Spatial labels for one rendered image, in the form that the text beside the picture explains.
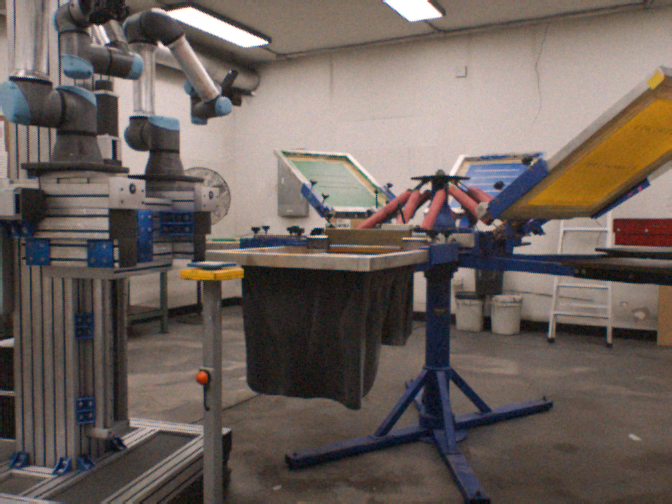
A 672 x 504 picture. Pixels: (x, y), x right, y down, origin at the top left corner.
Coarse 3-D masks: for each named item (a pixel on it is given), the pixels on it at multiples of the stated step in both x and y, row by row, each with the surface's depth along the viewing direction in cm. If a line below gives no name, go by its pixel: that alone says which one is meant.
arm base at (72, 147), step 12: (60, 132) 185; (72, 132) 185; (84, 132) 186; (60, 144) 184; (72, 144) 184; (84, 144) 186; (96, 144) 190; (60, 156) 183; (72, 156) 183; (84, 156) 185; (96, 156) 188
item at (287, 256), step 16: (208, 256) 197; (224, 256) 194; (240, 256) 191; (256, 256) 188; (272, 256) 186; (288, 256) 183; (304, 256) 180; (320, 256) 178; (336, 256) 175; (352, 256) 176; (368, 256) 176; (384, 256) 179; (400, 256) 190; (416, 256) 202
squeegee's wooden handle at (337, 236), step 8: (328, 232) 243; (336, 232) 241; (344, 232) 240; (352, 232) 238; (360, 232) 236; (368, 232) 235; (376, 232) 233; (384, 232) 232; (392, 232) 230; (400, 232) 229; (408, 232) 227; (336, 240) 241; (344, 240) 240; (352, 240) 238; (360, 240) 236; (368, 240) 235; (376, 240) 233; (384, 240) 232; (392, 240) 230; (400, 240) 229
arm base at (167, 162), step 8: (152, 152) 233; (160, 152) 232; (168, 152) 233; (176, 152) 235; (152, 160) 232; (160, 160) 231; (168, 160) 233; (176, 160) 234; (152, 168) 231; (160, 168) 231; (168, 168) 231; (176, 168) 233
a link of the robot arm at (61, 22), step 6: (60, 6) 161; (66, 6) 157; (54, 12) 162; (60, 12) 159; (66, 12) 157; (54, 18) 161; (60, 18) 159; (66, 18) 158; (72, 18) 157; (54, 24) 162; (60, 24) 159; (66, 24) 158; (72, 24) 158; (78, 24) 158; (60, 30) 159; (84, 30) 160
